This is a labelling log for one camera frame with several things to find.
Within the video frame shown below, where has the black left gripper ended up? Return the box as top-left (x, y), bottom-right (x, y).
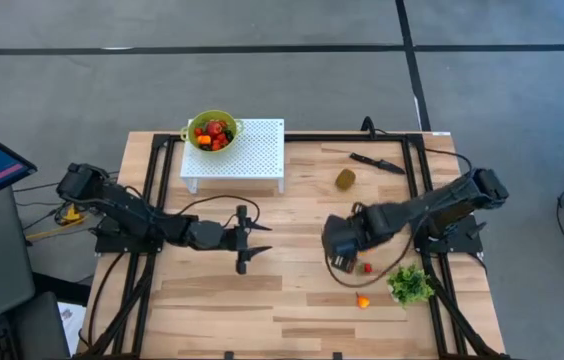
top-left (231, 203), bottom-right (274, 276)

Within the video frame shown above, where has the brown toy kiwi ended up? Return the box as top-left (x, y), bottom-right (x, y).
top-left (334, 168), bottom-right (358, 192)

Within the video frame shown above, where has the black knife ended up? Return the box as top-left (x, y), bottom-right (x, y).
top-left (349, 152), bottom-right (407, 176)

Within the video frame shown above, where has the green artificial plant bunch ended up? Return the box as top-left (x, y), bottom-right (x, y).
top-left (386, 263), bottom-right (436, 307)

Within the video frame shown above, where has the white perforated shelf riser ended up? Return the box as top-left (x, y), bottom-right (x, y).
top-left (179, 118), bottom-right (286, 195)

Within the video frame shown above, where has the green colander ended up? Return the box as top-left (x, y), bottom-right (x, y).
top-left (180, 109), bottom-right (245, 154)

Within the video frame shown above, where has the white paper sheet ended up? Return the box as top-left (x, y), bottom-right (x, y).
top-left (57, 301), bottom-right (87, 354)

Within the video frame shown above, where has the black box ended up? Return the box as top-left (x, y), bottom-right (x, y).
top-left (11, 292), bottom-right (71, 360)

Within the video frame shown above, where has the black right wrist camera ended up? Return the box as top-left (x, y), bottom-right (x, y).
top-left (330, 253), bottom-right (359, 275)

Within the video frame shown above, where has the black right gripper cable loop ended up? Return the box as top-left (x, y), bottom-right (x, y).
top-left (324, 234), bottom-right (416, 290)

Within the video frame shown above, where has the black left wrist camera cable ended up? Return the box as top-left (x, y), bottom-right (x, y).
top-left (174, 194), bottom-right (262, 226)

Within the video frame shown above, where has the black bracket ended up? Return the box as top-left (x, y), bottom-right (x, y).
top-left (360, 115), bottom-right (377, 140)

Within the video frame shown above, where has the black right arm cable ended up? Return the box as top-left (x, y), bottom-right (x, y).
top-left (375, 128), bottom-right (474, 176)

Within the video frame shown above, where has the black power cable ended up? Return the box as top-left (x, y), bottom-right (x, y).
top-left (86, 252), bottom-right (128, 351)

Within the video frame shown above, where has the yellow cable coil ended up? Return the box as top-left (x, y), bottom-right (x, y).
top-left (26, 202), bottom-right (88, 242)

